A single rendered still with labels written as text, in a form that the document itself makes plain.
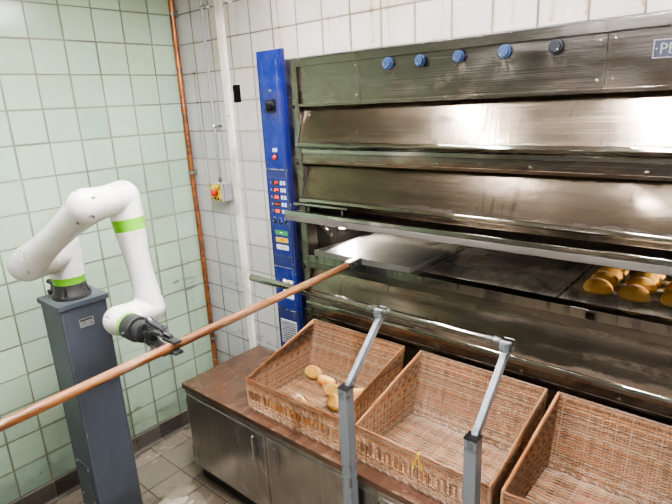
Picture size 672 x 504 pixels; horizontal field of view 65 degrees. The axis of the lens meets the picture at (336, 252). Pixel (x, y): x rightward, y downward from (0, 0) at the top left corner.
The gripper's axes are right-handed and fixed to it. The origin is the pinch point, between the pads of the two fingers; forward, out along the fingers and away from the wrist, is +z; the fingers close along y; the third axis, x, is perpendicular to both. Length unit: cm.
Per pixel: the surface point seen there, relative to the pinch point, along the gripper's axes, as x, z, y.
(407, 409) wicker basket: -85, 34, 55
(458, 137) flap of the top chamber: -98, 49, -58
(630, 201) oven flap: -101, 107, -39
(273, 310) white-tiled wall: -100, -63, 37
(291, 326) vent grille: -96, -46, 41
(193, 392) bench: -45, -64, 62
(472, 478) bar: -40, 86, 34
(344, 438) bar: -40, 37, 42
